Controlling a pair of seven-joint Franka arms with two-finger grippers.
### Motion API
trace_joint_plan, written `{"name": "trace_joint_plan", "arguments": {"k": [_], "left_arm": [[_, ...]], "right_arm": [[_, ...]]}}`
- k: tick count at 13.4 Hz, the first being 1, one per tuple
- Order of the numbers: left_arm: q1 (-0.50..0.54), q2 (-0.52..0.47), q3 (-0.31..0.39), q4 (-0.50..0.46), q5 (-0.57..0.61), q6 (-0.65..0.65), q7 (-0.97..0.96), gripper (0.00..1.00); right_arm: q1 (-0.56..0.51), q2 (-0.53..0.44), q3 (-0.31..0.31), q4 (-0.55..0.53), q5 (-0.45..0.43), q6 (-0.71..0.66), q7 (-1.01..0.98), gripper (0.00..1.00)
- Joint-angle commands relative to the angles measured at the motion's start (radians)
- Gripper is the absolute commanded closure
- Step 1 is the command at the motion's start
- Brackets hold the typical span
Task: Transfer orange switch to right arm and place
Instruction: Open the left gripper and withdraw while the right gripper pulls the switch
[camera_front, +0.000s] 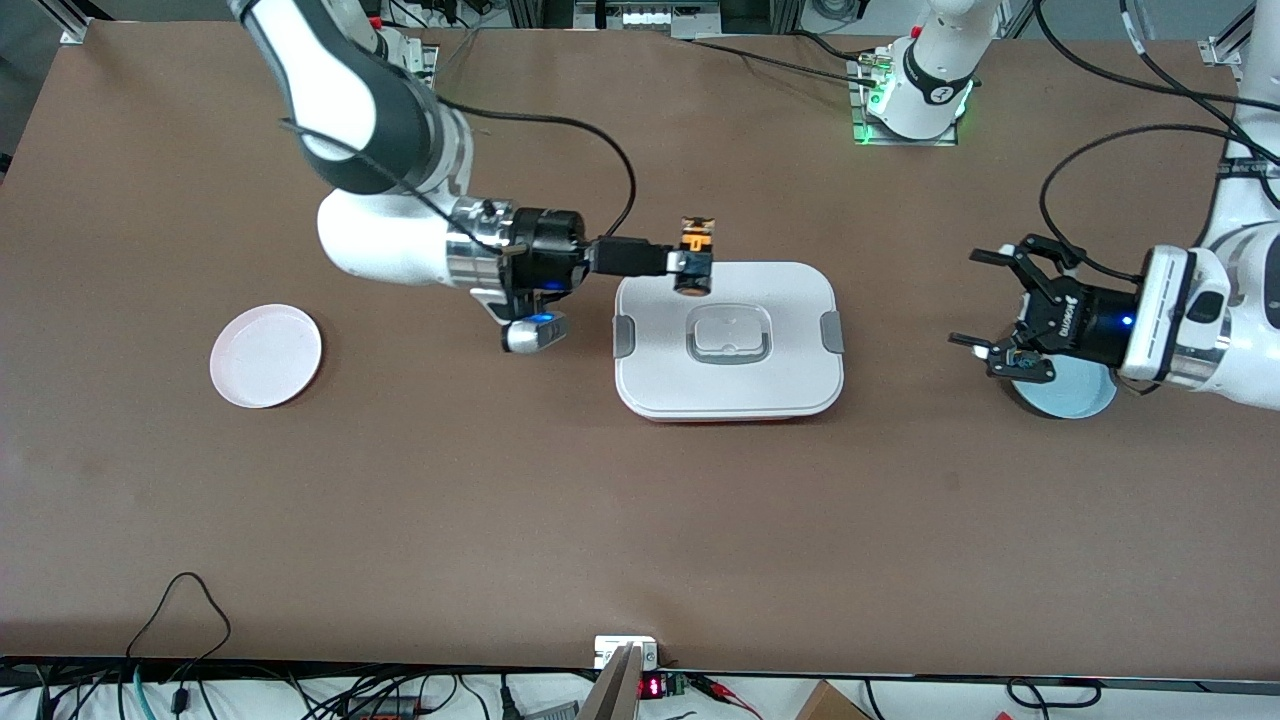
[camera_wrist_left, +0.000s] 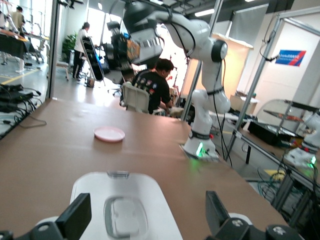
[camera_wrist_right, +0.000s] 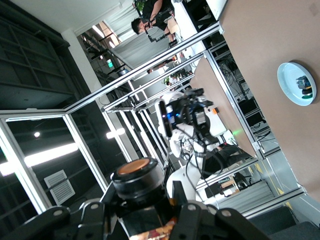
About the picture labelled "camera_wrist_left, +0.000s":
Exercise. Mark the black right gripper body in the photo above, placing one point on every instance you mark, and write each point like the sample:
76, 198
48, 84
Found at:
118, 50

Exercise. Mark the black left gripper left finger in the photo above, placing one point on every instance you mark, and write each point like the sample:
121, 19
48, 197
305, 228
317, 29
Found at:
72, 217

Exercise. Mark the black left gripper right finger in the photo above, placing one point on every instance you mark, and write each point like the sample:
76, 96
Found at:
217, 215

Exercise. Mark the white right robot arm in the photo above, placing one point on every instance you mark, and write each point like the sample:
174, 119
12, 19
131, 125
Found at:
200, 120

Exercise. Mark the white lunch box grey clips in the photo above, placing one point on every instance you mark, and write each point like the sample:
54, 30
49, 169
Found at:
150, 190

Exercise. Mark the pale cardboard box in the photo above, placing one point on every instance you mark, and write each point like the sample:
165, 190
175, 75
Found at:
240, 102

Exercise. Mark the standing person white shirt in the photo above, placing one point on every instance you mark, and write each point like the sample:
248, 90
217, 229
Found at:
80, 40

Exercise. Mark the green potted plant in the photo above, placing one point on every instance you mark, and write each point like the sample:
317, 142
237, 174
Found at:
69, 45

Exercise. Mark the white chair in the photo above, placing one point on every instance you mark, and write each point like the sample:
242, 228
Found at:
135, 97

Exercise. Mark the seated person black shirt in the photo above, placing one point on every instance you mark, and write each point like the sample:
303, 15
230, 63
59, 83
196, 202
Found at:
155, 87

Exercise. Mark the pink round plate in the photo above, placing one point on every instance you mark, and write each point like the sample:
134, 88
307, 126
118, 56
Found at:
109, 133

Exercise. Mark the white ceiling light tube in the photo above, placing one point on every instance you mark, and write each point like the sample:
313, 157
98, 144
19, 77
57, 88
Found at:
204, 12

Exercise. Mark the person khaki shirt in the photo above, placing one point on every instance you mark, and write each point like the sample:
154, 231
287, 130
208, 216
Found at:
17, 18

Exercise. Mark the table with black cloth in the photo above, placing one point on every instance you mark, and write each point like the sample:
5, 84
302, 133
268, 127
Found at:
12, 45

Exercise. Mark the curved glass display case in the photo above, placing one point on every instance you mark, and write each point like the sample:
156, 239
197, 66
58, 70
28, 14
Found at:
282, 117

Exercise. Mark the white robot green light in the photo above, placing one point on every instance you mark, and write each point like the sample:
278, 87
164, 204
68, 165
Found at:
312, 140

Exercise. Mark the grey roller blind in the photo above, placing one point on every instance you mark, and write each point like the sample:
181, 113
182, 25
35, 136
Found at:
250, 25

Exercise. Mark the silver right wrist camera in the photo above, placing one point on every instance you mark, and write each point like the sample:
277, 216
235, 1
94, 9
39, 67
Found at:
93, 62

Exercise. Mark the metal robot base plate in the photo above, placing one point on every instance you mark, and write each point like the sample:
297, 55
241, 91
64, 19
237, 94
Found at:
210, 159

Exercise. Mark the aluminium frame post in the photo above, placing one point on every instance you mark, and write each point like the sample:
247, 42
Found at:
258, 77
192, 90
53, 50

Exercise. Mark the large blue wall sign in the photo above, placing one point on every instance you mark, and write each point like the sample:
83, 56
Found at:
290, 58

